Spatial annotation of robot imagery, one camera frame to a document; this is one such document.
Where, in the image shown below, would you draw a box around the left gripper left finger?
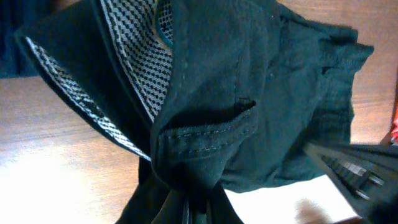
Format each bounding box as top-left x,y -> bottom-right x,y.
116,174 -> 190,224

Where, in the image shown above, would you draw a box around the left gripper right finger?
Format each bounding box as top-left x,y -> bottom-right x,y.
189,183 -> 243,224

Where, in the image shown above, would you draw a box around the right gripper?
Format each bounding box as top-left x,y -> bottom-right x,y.
305,142 -> 397,224

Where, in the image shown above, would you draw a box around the black shorts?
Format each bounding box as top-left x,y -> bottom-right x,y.
14,0 -> 374,224

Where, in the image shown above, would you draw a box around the red soccer t-shirt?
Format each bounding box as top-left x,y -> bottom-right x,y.
391,106 -> 398,146

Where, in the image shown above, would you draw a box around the folded navy blue garment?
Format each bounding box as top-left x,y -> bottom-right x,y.
1,0 -> 57,79

